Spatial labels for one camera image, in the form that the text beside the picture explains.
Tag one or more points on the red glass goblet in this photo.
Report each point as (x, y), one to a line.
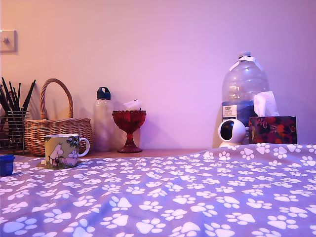
(129, 121)

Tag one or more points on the white tissue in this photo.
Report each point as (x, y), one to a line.
(265, 103)

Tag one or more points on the floral tissue box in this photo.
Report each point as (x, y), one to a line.
(271, 129)

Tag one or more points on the dark blue coffee capsule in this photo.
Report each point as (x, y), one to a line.
(7, 165)

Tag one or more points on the paw print blanket cloth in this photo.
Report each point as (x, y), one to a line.
(158, 192)

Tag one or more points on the large clear water bottle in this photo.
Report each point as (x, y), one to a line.
(244, 81)

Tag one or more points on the small white round camera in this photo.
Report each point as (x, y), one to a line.
(234, 130)

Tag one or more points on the clear bottle with dark cap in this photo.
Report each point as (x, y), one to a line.
(102, 123)

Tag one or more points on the white packet in goblet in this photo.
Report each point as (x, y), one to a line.
(132, 105)

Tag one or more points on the cartoon print ceramic mug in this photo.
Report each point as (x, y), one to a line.
(61, 153)

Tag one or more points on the wall switch plate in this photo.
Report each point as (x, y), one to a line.
(8, 40)

